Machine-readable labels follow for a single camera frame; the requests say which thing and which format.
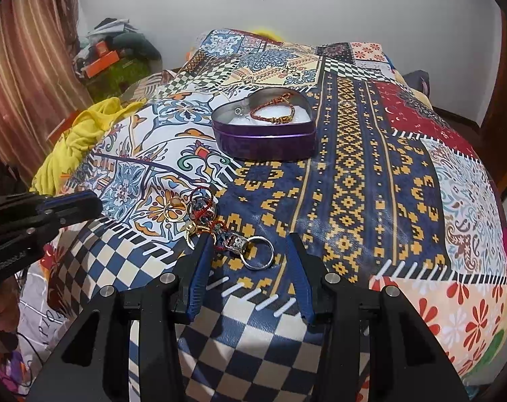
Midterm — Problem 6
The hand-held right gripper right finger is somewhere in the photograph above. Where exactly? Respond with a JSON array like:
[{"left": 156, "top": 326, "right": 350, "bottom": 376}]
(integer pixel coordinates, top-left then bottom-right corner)
[{"left": 287, "top": 232, "right": 468, "bottom": 402}]

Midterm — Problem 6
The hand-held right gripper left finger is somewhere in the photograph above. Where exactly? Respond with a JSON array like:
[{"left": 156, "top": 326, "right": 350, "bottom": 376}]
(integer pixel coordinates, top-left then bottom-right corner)
[{"left": 27, "top": 231, "right": 215, "bottom": 402}]

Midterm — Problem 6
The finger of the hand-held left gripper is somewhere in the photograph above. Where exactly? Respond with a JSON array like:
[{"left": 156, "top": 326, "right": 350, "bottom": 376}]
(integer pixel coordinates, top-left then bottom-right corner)
[
  {"left": 0, "top": 210, "right": 72, "bottom": 249},
  {"left": 0, "top": 190, "right": 104, "bottom": 223}
]

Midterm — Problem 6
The silver ring keychain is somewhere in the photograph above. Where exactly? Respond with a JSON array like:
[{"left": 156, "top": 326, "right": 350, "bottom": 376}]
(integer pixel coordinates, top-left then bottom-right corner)
[{"left": 215, "top": 221, "right": 276, "bottom": 270}]

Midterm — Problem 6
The red beaded charm keychain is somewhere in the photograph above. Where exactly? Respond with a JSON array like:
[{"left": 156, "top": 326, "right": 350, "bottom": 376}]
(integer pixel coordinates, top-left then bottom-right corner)
[{"left": 188, "top": 188, "right": 219, "bottom": 236}]

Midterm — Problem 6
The gold ring keychain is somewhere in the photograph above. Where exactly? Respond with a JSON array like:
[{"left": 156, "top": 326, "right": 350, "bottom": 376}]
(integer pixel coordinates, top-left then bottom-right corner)
[{"left": 160, "top": 196, "right": 201, "bottom": 249}]

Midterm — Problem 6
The purple heart-shaped tin box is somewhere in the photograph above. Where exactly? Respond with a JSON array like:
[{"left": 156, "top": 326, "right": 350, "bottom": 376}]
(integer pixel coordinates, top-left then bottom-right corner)
[{"left": 212, "top": 88, "right": 317, "bottom": 161}]

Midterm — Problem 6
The person's left hand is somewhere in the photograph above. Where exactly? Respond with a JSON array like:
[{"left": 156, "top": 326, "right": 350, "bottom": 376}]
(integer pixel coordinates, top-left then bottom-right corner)
[{"left": 0, "top": 278, "right": 25, "bottom": 354}]

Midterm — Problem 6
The yellow cloth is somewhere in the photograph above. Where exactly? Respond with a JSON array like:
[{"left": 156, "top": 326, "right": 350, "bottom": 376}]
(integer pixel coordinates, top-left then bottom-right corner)
[{"left": 31, "top": 97, "right": 146, "bottom": 195}]

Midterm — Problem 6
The patterned patchwork blanket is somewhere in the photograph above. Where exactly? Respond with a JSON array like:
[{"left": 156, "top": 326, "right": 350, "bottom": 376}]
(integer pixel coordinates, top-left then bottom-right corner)
[{"left": 0, "top": 29, "right": 507, "bottom": 402}]

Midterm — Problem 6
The striped brown curtain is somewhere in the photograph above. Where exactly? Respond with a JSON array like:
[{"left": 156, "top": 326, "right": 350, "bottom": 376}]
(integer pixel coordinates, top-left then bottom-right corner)
[{"left": 0, "top": 0, "right": 96, "bottom": 185}]

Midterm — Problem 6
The orange box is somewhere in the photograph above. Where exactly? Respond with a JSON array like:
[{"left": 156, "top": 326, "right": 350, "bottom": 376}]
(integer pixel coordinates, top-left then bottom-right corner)
[{"left": 84, "top": 49, "right": 122, "bottom": 78}]

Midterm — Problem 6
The white padding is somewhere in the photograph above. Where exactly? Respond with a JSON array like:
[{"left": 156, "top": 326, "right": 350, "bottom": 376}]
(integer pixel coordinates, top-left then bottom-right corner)
[{"left": 232, "top": 104, "right": 310, "bottom": 128}]

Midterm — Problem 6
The pile of clothes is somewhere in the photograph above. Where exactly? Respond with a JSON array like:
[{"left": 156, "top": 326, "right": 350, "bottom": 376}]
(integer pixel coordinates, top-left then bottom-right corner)
[{"left": 72, "top": 17, "right": 164, "bottom": 93}]

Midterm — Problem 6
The dark bag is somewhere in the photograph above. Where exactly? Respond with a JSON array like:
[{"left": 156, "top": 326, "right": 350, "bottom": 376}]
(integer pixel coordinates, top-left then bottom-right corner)
[{"left": 401, "top": 70, "right": 431, "bottom": 94}]

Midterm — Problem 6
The red braided bracelet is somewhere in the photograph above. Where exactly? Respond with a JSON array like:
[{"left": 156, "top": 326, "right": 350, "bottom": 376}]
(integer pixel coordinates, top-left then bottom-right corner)
[{"left": 249, "top": 93, "right": 296, "bottom": 125}]

